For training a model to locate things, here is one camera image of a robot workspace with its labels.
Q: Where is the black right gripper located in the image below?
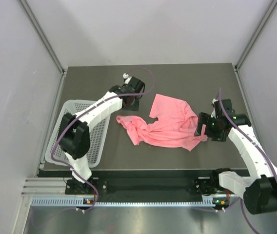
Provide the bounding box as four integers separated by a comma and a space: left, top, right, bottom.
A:
194, 112, 226, 142

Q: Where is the pink t shirt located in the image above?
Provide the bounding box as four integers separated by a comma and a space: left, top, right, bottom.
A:
116, 94, 208, 151

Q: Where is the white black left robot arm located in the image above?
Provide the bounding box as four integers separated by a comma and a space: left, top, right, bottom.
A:
58, 74, 145, 194

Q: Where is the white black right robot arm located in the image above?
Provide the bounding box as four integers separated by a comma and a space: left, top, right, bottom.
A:
194, 99, 277, 215

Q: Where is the white perforated plastic basket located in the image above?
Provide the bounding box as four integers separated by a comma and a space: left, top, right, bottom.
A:
44, 99, 110, 168

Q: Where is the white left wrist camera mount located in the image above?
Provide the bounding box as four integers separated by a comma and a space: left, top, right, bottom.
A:
123, 73, 132, 84

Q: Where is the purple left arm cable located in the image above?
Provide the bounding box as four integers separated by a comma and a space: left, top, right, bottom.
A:
50, 67, 155, 213

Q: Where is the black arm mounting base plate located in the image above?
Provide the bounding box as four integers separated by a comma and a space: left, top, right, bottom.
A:
65, 169, 226, 202

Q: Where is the grey slotted cable duct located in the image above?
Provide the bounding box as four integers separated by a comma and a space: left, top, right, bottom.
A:
31, 196, 229, 207

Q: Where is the aluminium frame post left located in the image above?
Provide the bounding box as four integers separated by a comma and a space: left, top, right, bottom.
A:
17, 0, 65, 75

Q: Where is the aluminium frame post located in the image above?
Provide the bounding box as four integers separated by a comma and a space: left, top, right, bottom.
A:
234, 0, 277, 73
17, 0, 65, 75

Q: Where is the aluminium frame post right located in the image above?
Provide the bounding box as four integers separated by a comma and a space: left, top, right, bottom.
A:
234, 0, 277, 73

